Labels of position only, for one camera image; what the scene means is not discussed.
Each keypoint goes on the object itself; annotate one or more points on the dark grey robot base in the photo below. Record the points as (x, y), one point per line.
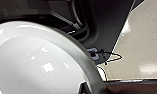
(104, 20)

